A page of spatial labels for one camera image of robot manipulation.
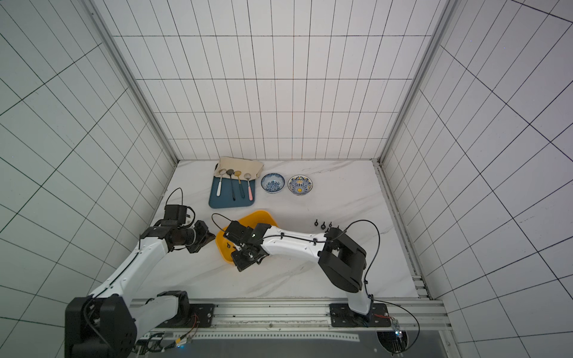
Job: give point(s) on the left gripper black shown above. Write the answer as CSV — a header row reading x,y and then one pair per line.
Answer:
x,y
205,238

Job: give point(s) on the aluminium mounting rail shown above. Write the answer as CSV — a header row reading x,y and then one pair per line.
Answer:
x,y
302,319

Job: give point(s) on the dark blue rectangular tray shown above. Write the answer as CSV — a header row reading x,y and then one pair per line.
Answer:
x,y
226,193

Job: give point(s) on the white handled spoon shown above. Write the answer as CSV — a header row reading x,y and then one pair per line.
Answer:
x,y
221,173

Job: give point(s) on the beige folded cloth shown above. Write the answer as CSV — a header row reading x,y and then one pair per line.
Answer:
x,y
254,168

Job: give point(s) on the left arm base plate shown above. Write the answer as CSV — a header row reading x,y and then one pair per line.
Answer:
x,y
197,315

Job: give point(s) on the pink handled spoon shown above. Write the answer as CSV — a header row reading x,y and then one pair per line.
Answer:
x,y
248,177

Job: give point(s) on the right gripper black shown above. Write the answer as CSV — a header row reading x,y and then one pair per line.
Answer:
x,y
244,244

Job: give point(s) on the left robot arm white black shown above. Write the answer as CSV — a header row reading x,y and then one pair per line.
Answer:
x,y
103,323

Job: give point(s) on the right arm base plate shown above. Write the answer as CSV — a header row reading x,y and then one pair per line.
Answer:
x,y
343,317

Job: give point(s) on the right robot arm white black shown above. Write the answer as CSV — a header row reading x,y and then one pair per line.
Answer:
x,y
341,259

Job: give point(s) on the yellow plastic storage tray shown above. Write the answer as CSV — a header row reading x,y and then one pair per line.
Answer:
x,y
226,247

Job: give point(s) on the black handled spoon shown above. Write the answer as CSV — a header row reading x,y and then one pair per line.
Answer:
x,y
230,173

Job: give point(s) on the gold blue handled spoon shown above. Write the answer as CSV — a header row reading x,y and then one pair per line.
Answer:
x,y
237,174

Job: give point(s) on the yellow blue patterned bowl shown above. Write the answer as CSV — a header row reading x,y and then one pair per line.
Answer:
x,y
300,185

